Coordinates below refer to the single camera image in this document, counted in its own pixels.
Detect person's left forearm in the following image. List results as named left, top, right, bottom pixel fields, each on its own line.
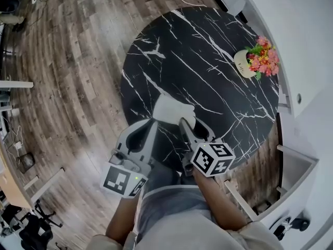
left=105, top=195, right=139, bottom=245

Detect person's grey shirt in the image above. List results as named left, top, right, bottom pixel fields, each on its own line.
left=134, top=185, right=261, bottom=250

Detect person's beige right sleeve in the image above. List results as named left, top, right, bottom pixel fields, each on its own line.
left=233, top=221, right=285, bottom=250

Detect person's beige sleeve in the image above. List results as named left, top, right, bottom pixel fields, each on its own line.
left=233, top=221, right=285, bottom=250
left=85, top=230, right=136, bottom=250

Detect black marble round table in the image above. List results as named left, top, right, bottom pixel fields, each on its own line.
left=120, top=6, right=280, bottom=178

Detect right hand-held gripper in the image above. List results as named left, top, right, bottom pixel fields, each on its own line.
left=178, top=117, right=236, bottom=178

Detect white curved counter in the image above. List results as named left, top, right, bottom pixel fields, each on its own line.
left=223, top=143, right=333, bottom=250

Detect person's blue jeans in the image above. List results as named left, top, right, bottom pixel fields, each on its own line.
left=147, top=165, right=201, bottom=190

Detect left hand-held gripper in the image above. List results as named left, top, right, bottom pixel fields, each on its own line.
left=100, top=118, right=160, bottom=199

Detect cream pot of pink flowers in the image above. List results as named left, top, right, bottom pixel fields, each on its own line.
left=233, top=36, right=280, bottom=81

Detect wooden desk with white legs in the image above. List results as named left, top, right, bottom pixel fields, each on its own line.
left=0, top=80, right=66, bottom=210

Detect black floor bin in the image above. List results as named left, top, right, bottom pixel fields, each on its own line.
left=15, top=152, right=36, bottom=174

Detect person's right forearm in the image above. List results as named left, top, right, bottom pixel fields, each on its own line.
left=192, top=169, right=254, bottom=227

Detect person's beige left sleeve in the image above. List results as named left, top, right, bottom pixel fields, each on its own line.
left=85, top=230, right=136, bottom=250

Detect black swivel chair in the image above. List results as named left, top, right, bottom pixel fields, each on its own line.
left=18, top=199, right=63, bottom=250

